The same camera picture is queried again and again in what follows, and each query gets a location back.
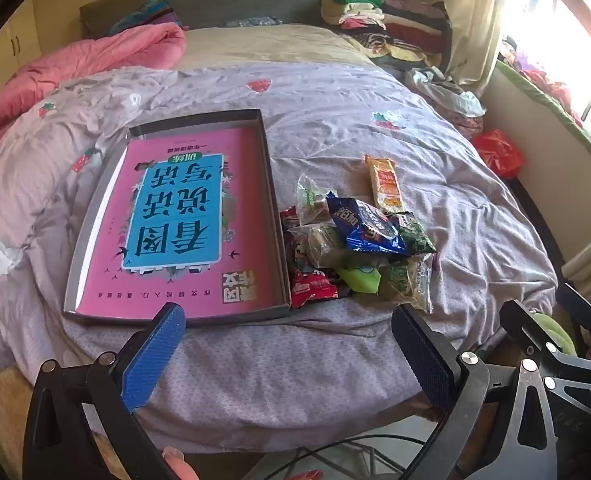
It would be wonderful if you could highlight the white crumpled cloth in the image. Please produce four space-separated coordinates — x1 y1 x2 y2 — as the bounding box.
404 67 486 117

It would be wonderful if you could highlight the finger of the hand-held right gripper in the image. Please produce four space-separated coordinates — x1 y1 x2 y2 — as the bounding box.
499 299 576 361
558 282 591 356

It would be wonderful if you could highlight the pink quilt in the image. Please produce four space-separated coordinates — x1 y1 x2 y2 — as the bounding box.
0 24 186 171

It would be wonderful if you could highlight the lime green snack packet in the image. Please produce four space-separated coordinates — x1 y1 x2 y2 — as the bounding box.
335 262 383 295

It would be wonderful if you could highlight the beige bed sheet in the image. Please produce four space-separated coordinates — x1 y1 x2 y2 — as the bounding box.
173 22 376 71

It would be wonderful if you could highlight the blue grey patterned cloth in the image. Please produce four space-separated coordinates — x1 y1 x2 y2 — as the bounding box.
226 16 284 28

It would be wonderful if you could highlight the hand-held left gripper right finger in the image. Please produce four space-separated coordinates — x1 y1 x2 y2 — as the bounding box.
390 304 559 480

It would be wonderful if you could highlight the floral fabric bag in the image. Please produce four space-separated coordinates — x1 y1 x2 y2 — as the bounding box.
445 105 486 143

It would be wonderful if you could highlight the clear rice cracker packet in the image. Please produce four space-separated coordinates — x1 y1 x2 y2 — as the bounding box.
378 255 435 315

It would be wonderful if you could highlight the clear yellow cake packet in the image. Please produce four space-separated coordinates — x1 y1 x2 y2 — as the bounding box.
288 224 356 268

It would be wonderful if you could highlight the red plastic bag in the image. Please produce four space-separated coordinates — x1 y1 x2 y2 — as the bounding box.
473 129 527 180

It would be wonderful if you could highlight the black cable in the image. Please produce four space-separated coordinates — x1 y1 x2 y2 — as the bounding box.
236 432 426 480

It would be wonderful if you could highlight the green-edged window seat cushion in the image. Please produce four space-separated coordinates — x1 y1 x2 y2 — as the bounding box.
495 35 591 186

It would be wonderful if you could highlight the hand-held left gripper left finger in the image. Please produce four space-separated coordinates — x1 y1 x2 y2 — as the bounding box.
23 302 196 480

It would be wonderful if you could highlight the shallow grey box pink print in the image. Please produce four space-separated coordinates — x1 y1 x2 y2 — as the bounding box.
63 108 292 328

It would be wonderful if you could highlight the orange snack packet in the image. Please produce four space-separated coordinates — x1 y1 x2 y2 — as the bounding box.
364 154 410 215

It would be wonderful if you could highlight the blue cookie packet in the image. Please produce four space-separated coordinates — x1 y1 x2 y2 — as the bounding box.
325 195 409 257

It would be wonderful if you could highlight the cream wardrobe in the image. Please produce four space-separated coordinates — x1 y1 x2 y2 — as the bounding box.
0 0 84 91

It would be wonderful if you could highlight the stack of folded clothes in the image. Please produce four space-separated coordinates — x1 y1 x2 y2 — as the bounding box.
320 0 453 68

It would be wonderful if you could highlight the small clear pastry packet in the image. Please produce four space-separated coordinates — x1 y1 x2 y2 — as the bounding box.
295 173 337 227

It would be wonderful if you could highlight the beige curtain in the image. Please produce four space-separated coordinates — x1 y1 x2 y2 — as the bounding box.
443 0 516 88

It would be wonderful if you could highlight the dark green snack packet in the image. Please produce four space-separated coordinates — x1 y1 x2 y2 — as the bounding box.
393 211 437 256

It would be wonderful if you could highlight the window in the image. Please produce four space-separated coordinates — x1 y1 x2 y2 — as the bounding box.
500 0 591 121

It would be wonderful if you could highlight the black bed frame edge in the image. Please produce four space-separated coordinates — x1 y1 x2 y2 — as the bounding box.
505 175 576 291

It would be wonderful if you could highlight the colourful striped pillow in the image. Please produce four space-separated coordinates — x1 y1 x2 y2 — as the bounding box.
110 0 189 36

